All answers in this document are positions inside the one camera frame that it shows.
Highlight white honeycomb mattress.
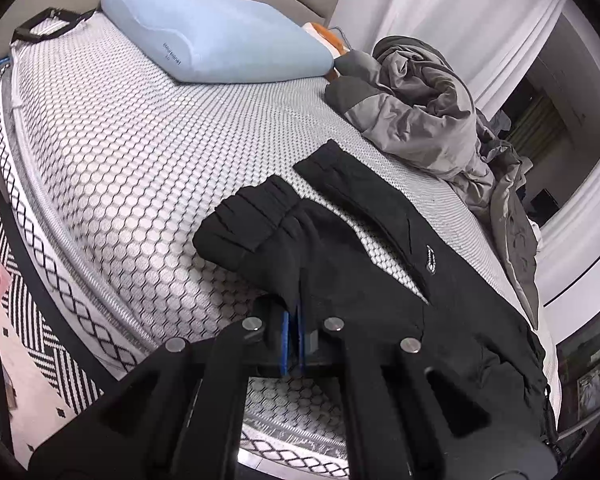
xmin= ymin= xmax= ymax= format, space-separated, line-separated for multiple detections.
xmin=0 ymin=8 xmax=564 ymax=478

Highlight orange white plush toy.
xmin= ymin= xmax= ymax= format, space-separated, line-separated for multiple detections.
xmin=302 ymin=22 xmax=349 ymax=60

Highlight black white patterned rug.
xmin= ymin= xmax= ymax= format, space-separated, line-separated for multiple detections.
xmin=0 ymin=159 xmax=104 ymax=416

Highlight black pants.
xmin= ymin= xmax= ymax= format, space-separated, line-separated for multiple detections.
xmin=193 ymin=142 xmax=557 ymax=444

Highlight white curtain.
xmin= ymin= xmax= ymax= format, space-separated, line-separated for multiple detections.
xmin=369 ymin=0 xmax=569 ymax=122

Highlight grey duvet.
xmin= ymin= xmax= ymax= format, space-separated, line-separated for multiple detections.
xmin=325 ymin=36 xmax=540 ymax=327

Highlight light blue pillow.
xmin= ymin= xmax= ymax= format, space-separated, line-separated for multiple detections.
xmin=100 ymin=0 xmax=334 ymax=84

